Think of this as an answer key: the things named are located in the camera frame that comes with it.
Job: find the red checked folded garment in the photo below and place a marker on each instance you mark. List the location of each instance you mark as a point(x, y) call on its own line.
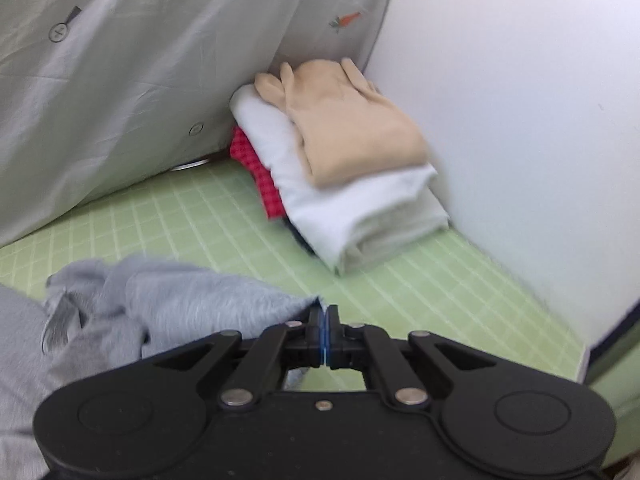
point(242, 151)

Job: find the grey sweatpants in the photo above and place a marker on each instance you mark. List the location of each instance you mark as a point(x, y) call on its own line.
point(98, 316)

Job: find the grey fabric storage bag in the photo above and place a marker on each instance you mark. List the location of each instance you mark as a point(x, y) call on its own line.
point(99, 94)

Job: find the dark navy folded garment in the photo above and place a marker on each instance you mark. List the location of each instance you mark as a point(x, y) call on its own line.
point(300, 240)

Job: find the green grid cutting mat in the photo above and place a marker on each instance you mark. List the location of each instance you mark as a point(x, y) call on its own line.
point(212, 216)

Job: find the beige folded garment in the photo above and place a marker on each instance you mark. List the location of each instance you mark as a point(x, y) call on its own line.
point(345, 128)

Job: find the white folded garment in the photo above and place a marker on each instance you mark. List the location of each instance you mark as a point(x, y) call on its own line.
point(349, 225)

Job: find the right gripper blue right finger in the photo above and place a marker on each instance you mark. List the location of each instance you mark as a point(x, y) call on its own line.
point(416, 370)

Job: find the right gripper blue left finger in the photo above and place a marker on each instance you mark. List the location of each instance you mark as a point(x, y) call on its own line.
point(233, 370)

